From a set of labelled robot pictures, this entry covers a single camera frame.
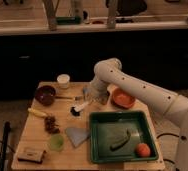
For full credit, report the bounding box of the green plastic cup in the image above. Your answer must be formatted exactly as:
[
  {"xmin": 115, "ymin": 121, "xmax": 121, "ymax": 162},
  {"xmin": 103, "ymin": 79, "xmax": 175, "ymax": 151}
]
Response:
[{"xmin": 48, "ymin": 134, "xmax": 64, "ymax": 151}]

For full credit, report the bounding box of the white plastic cup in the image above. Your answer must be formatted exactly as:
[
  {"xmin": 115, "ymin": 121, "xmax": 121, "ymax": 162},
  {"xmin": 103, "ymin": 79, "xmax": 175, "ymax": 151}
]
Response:
[{"xmin": 57, "ymin": 74, "xmax": 70, "ymax": 89}]

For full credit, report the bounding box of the grey blue cloth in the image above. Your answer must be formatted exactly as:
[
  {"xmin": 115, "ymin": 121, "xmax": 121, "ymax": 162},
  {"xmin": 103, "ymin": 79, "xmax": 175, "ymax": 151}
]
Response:
[{"xmin": 65, "ymin": 127, "xmax": 90, "ymax": 148}]

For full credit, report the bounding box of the green plastic tray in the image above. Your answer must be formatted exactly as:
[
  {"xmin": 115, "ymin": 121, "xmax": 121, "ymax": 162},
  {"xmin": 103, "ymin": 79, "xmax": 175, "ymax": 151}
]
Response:
[{"xmin": 89, "ymin": 111, "xmax": 158, "ymax": 164}]

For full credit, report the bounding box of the dark red bowl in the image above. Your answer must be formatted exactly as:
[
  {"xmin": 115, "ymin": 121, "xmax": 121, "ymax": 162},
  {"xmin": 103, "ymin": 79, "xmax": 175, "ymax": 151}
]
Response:
[{"xmin": 34, "ymin": 85, "xmax": 56, "ymax": 106}]

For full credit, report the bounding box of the blue sponge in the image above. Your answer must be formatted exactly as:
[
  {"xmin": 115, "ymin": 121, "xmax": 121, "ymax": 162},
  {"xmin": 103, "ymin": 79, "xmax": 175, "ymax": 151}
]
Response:
[{"xmin": 83, "ymin": 87, "xmax": 89, "ymax": 100}]

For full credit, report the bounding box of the brown grape bunch toy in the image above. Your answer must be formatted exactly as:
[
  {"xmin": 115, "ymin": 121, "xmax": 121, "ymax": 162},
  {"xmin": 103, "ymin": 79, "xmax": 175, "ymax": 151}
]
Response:
[{"xmin": 44, "ymin": 116, "xmax": 60, "ymax": 134}]

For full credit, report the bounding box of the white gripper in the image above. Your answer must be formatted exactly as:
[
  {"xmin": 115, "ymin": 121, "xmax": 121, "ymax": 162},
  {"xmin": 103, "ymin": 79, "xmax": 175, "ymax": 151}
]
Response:
[{"xmin": 87, "ymin": 77, "xmax": 110, "ymax": 104}]

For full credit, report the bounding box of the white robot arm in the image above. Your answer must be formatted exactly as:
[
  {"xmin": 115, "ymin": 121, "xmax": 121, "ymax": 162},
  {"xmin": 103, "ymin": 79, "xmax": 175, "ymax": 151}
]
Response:
[{"xmin": 88, "ymin": 58, "xmax": 188, "ymax": 171}]

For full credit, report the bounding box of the fork with dark handle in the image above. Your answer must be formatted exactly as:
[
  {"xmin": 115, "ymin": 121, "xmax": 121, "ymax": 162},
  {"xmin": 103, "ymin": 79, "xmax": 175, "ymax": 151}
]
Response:
[{"xmin": 55, "ymin": 96, "xmax": 83, "ymax": 101}]

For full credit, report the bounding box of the orange ball toy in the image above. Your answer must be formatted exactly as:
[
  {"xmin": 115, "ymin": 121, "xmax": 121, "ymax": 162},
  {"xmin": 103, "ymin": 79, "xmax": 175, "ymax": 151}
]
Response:
[{"xmin": 136, "ymin": 143, "xmax": 151, "ymax": 157}]

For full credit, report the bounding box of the yellow banana toy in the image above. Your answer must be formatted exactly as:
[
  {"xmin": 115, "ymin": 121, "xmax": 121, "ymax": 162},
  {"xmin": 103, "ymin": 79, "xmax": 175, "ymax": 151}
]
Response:
[{"xmin": 28, "ymin": 108, "xmax": 48, "ymax": 118}]

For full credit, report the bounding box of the white handled black brush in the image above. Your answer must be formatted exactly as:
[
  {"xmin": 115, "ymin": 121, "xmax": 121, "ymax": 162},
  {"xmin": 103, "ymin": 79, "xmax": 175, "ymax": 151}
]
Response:
[{"xmin": 70, "ymin": 101, "xmax": 89, "ymax": 116}]

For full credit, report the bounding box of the brown wooden block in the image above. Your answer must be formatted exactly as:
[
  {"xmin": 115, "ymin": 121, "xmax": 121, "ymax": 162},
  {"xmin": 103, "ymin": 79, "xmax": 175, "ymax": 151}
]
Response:
[{"xmin": 17, "ymin": 147, "xmax": 46, "ymax": 164}]

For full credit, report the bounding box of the black stand pole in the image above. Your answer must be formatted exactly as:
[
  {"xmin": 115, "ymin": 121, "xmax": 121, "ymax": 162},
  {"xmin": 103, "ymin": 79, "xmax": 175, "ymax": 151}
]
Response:
[{"xmin": 0, "ymin": 122, "xmax": 11, "ymax": 171}]

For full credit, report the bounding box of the black floor cable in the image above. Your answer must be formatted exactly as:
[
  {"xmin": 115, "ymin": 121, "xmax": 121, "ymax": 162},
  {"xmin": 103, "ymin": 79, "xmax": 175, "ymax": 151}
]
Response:
[{"xmin": 156, "ymin": 132, "xmax": 185, "ymax": 171}]

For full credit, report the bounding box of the orange plastic bowl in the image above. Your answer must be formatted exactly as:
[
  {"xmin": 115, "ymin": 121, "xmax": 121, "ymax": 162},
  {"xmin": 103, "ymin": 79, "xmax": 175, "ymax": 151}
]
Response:
[{"xmin": 111, "ymin": 88, "xmax": 136, "ymax": 109}]

